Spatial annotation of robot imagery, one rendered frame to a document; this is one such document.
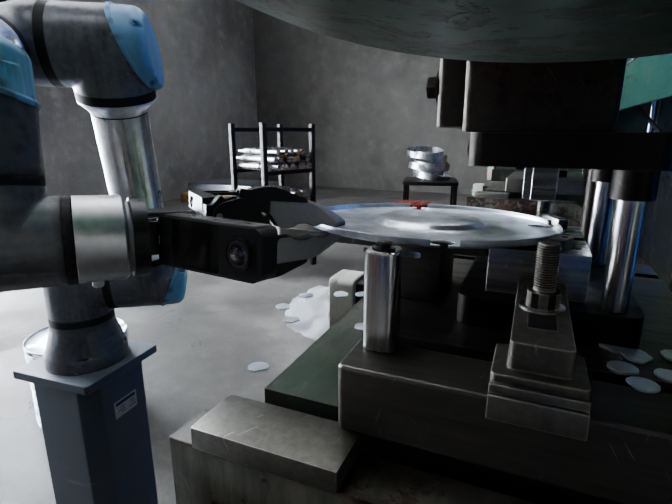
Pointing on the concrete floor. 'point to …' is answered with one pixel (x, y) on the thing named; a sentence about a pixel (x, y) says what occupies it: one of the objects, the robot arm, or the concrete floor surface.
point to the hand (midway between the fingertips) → (337, 228)
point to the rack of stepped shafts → (274, 158)
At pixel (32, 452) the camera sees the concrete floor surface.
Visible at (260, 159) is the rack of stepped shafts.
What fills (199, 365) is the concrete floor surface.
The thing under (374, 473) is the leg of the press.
